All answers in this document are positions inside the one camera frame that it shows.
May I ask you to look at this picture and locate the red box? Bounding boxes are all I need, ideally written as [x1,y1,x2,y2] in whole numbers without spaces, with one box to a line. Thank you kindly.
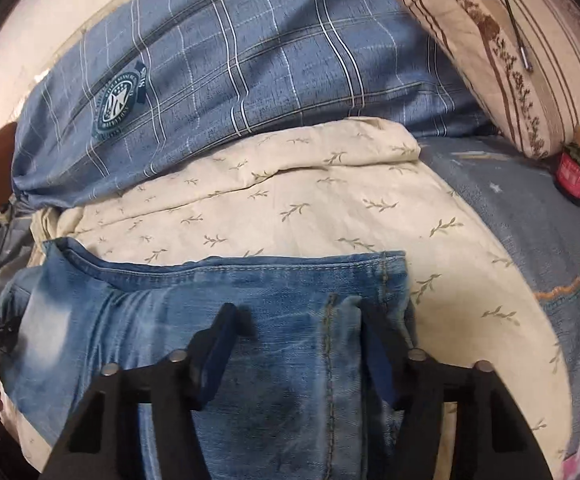
[554,145,580,206]

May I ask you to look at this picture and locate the blue plaid blanket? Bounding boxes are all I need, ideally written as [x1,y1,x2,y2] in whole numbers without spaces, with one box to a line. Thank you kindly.
[10,0,500,216]

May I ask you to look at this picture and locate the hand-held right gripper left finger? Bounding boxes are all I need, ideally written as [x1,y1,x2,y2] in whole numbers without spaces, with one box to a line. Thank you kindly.
[42,302,258,480]

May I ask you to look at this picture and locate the blue denim pants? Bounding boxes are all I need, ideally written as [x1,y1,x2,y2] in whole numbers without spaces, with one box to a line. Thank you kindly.
[0,237,415,480]

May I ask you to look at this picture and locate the cream leaf-print sheet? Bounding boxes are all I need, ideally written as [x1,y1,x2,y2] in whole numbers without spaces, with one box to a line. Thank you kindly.
[0,116,578,480]

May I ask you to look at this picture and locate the grey patterned bedsheet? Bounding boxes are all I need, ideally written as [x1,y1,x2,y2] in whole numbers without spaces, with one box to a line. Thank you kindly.
[0,135,580,480]

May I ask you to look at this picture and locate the striped floral pillow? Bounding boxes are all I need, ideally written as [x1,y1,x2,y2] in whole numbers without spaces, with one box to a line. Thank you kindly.
[382,0,580,161]

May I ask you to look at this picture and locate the thin black cord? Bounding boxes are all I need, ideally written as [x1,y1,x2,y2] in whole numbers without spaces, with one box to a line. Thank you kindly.
[492,0,535,73]

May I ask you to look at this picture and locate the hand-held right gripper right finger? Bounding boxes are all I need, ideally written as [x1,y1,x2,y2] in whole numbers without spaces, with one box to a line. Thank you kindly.
[357,300,555,480]

